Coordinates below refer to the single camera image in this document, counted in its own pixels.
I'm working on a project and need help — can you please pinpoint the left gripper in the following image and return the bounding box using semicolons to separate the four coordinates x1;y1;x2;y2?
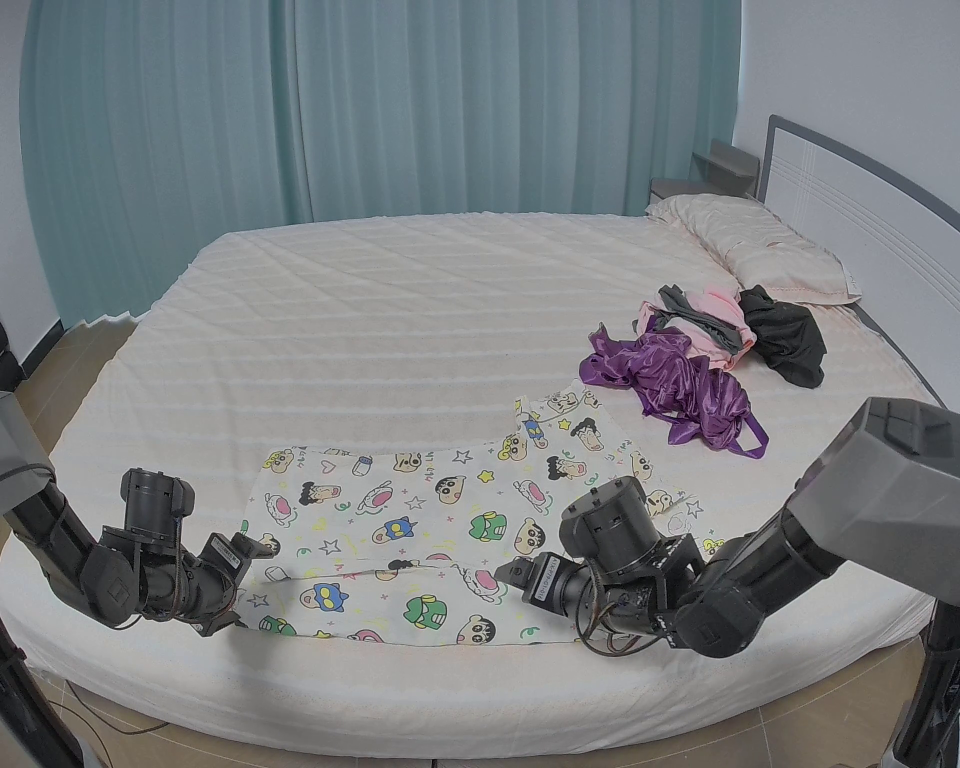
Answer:
183;532;281;603

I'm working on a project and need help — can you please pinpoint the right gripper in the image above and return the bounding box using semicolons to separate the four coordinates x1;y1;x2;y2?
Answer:
493;553;603;621

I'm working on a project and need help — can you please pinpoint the white printed pyjama top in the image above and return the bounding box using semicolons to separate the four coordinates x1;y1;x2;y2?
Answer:
236;378;726;648

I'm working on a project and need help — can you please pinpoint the bed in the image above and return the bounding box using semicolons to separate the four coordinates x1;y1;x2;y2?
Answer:
0;112;960;760

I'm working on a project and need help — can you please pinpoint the purple satin garment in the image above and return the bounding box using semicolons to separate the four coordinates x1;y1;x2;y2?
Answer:
579;322;771;461

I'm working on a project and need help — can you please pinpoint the grey garment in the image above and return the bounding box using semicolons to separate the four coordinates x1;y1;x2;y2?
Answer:
656;285;756;355

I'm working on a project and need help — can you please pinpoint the pink garment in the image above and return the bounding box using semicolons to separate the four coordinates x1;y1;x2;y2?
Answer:
636;285;758;373

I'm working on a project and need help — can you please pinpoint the black garment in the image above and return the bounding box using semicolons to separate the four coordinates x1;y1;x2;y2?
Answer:
738;284;828;390

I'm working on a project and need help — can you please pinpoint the cream pillow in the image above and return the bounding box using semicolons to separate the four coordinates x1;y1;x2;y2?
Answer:
645;192;865;308

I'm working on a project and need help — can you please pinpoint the blue-green curtain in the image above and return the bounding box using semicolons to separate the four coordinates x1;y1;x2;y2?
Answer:
18;0;741;333

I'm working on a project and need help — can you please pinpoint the grey bedside table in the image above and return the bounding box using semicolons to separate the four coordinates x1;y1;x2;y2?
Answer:
648;138;761;219

